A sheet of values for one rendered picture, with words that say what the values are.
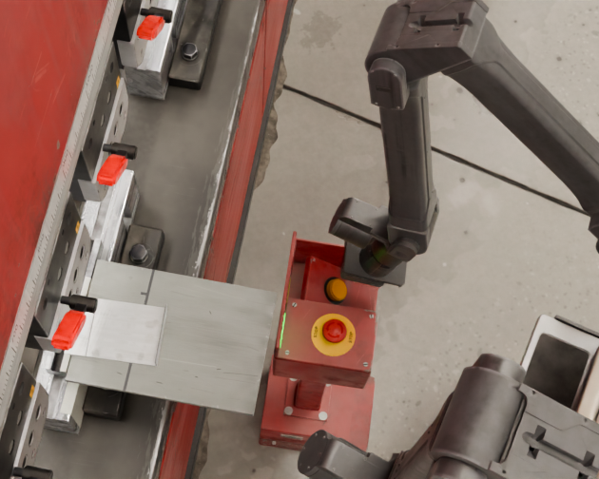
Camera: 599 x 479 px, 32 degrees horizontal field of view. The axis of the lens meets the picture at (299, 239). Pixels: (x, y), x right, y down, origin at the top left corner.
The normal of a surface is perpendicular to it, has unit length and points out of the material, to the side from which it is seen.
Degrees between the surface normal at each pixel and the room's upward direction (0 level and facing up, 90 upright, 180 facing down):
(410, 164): 83
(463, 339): 0
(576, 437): 13
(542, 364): 0
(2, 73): 90
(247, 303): 0
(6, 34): 90
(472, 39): 38
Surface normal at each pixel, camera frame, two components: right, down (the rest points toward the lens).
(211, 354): 0.05, -0.36
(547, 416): 0.25, -0.27
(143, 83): -0.18, 0.91
